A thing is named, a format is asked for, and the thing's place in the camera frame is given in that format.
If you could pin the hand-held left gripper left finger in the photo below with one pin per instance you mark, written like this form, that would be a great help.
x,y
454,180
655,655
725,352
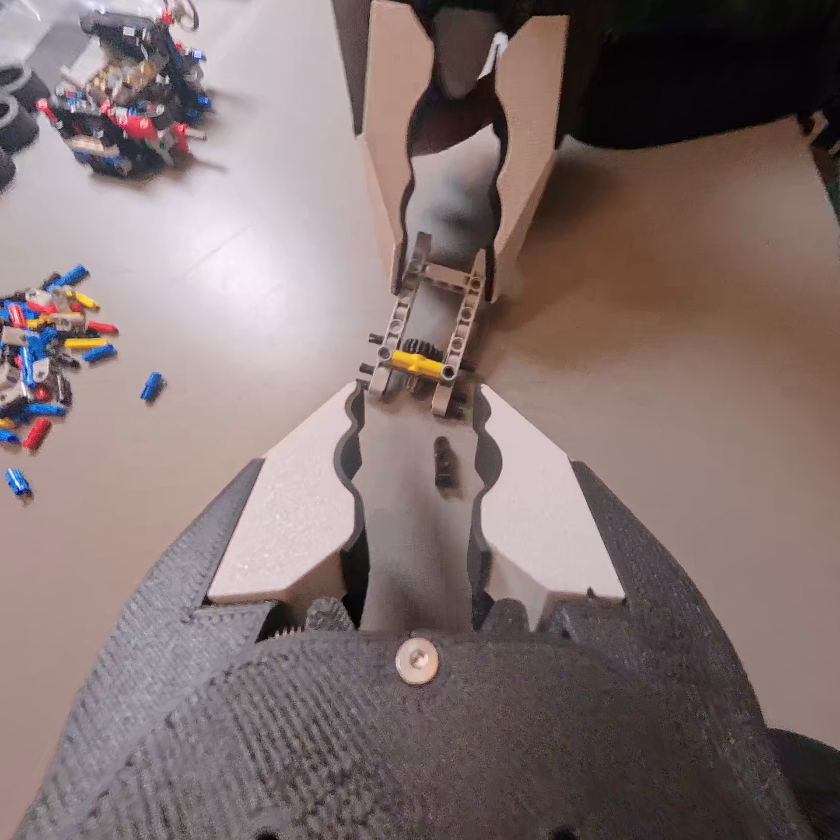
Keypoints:
x,y
289,512

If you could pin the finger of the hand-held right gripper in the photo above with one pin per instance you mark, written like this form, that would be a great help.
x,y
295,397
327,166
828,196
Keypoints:
x,y
394,92
531,118

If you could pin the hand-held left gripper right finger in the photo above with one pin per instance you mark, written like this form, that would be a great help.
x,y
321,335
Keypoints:
x,y
544,518

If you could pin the black lego connector piece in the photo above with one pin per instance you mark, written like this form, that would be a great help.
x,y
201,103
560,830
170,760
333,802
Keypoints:
x,y
445,463

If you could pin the grey lego frame assembly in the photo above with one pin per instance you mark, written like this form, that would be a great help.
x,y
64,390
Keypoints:
x,y
420,328

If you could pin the blue lego pin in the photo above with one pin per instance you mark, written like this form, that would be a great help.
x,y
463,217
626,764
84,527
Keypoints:
x,y
18,482
152,387

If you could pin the partly built lego car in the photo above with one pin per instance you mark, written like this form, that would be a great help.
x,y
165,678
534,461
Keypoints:
x,y
128,98

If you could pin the pile of colourful lego pins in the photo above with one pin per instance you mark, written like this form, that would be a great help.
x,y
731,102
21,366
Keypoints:
x,y
46,348

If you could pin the black rubber lego tire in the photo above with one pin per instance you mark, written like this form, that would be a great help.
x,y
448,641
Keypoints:
x,y
16,124
23,88
5,167

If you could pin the person's right hand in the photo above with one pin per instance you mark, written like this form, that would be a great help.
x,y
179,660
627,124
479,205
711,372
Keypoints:
x,y
453,128

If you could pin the person's green hoodie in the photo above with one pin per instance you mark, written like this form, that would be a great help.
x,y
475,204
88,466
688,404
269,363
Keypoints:
x,y
689,65

